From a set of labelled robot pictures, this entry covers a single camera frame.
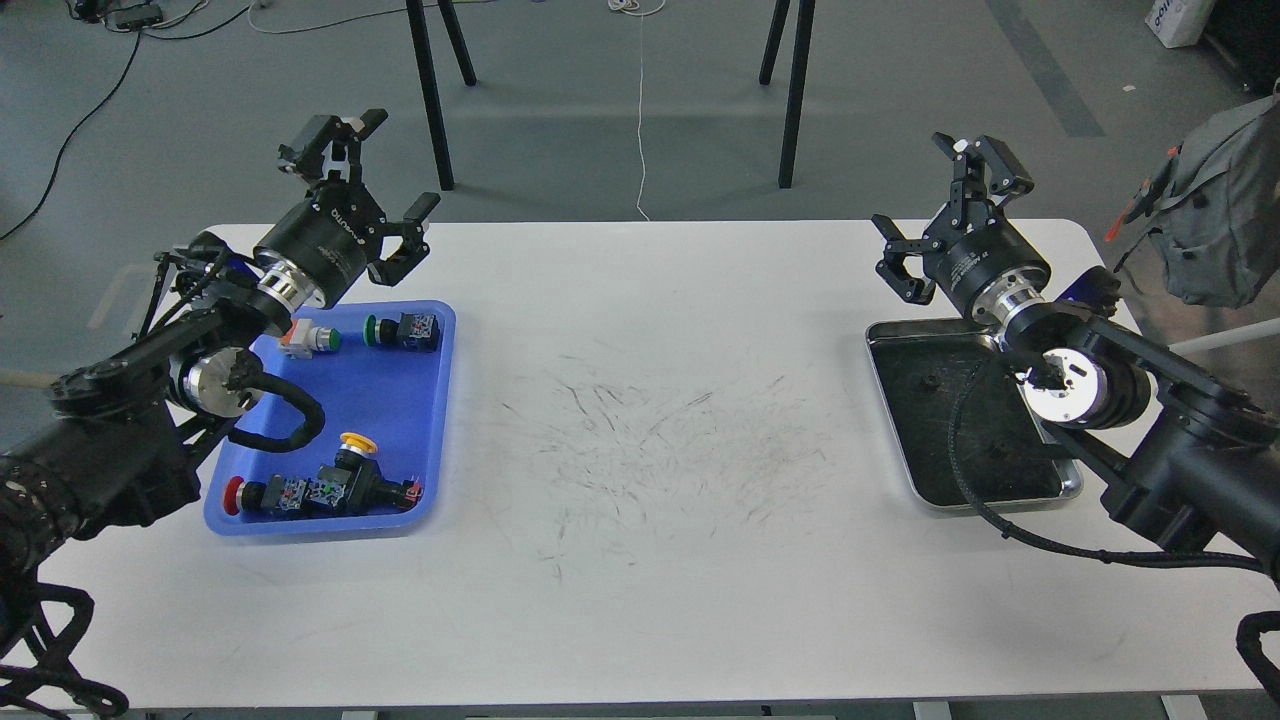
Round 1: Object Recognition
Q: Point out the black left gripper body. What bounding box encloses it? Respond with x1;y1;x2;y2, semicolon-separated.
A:
253;181;397;309

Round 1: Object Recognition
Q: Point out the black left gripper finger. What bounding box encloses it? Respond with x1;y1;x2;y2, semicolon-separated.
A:
366;192;442;287
276;108;389;187

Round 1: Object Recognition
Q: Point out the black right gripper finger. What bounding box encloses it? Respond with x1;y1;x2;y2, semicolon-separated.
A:
932;132;1036;213
870;214;941;305

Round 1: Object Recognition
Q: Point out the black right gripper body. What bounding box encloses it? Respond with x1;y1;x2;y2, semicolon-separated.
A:
925;208;1051;322

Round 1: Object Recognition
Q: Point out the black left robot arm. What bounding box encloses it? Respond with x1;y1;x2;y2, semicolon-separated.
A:
1;108;440;719

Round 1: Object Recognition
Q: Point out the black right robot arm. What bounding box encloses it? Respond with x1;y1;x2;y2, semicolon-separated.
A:
870;132;1277;582

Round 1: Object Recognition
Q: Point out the orange white push button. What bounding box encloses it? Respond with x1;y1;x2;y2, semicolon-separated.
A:
278;318;342;359

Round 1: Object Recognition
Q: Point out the silver metal tray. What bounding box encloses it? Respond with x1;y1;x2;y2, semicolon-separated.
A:
865;319;1083;515

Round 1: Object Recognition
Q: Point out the black table leg left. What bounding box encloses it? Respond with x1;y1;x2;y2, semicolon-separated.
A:
403;1;477;191

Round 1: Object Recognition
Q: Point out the black table leg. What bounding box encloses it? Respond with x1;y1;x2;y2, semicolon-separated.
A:
403;1;477;191
758;1;817;190

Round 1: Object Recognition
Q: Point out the grey backpack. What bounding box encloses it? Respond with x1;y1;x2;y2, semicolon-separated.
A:
1106;95;1279;309

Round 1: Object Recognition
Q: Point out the black power strip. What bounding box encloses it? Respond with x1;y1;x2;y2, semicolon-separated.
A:
102;1;165;33

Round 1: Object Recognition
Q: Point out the white bag corner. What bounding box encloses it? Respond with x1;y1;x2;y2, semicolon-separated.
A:
1144;0;1216;49

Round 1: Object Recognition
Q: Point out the black table leg right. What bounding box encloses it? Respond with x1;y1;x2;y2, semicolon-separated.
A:
758;1;817;190

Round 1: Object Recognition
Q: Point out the green push button switch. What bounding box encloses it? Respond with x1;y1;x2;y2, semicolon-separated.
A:
361;313;442;352

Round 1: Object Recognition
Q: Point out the black floor cable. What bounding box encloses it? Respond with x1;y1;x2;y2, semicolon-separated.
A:
0;0;251;243

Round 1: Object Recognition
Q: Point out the yellow push button switch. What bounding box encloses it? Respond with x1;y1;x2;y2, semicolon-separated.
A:
312;432;422;516

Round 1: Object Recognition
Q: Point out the red push button switch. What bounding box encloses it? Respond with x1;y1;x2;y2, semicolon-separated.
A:
221;474;308;519

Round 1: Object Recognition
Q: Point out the white hanging cord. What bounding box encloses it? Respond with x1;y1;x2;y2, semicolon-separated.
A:
607;0;667;222

